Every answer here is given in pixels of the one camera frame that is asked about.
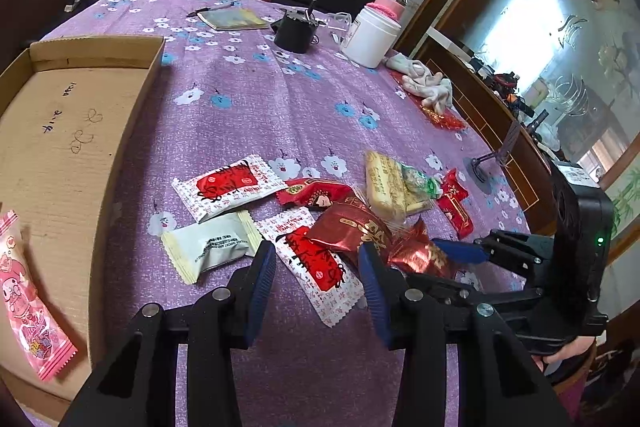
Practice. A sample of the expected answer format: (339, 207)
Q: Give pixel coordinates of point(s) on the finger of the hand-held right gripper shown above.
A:
(457, 251)
(465, 293)

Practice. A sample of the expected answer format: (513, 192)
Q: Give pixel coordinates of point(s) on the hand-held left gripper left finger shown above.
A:
(262, 287)

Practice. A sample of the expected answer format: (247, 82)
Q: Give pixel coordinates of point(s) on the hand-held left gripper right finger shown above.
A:
(372, 297)

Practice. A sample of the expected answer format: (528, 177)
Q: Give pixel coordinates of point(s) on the red foil snack packet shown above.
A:
(417, 254)

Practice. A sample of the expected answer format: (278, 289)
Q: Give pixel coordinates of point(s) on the small red snack packet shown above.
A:
(455, 202)

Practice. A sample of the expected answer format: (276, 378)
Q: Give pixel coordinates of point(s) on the white and red snack packet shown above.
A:
(315, 267)
(225, 189)

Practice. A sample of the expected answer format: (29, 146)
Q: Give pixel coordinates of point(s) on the pale grey snack packet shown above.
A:
(210, 247)

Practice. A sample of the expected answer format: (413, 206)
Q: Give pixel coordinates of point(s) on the dark red shiny snack packet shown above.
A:
(345, 227)

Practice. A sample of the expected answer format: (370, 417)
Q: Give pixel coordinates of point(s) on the green candy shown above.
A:
(417, 182)

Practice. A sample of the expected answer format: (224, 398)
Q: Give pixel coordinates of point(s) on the red snack packet with figure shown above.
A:
(310, 193)

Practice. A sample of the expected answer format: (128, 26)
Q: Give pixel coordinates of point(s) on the pink cartoon snack packet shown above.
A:
(30, 307)

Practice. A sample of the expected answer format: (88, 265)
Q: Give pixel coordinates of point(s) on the shallow cardboard box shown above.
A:
(60, 167)

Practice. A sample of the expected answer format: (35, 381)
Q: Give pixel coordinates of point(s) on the person's right hand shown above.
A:
(570, 349)

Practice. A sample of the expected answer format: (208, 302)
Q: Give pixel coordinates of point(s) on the black desk stand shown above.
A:
(477, 169)

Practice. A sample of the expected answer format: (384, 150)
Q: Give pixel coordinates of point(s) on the red envelope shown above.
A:
(442, 119)

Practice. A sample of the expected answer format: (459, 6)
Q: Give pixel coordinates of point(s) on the person's purple patterned clothing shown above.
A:
(575, 399)

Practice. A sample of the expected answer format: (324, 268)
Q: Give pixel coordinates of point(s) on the white gloves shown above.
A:
(425, 82)

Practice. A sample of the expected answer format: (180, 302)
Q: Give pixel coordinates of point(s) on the white plastic jar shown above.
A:
(370, 37)

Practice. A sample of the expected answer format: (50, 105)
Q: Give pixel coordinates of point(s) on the black cup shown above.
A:
(292, 34)

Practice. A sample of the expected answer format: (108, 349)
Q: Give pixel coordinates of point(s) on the pink thermos bottle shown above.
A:
(392, 4)

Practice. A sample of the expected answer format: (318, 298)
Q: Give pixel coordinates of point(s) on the wooden glass cabinet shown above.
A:
(550, 7)

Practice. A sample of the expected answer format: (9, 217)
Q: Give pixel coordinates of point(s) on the yellow green notebook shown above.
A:
(235, 19)

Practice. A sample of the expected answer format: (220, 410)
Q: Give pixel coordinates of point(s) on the black pen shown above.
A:
(210, 9)

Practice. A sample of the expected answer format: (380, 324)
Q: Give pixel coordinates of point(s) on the small black device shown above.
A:
(74, 1)

